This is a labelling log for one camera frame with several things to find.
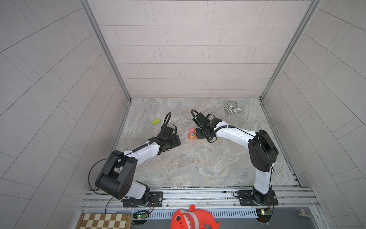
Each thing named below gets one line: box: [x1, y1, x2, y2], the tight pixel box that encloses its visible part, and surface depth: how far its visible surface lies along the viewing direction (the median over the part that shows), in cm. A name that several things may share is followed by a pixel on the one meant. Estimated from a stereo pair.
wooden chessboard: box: [75, 213, 133, 229], surface depth 64 cm
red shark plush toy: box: [170, 205, 221, 229], surface depth 62 cm
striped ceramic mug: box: [224, 100, 242, 115], surface depth 105 cm
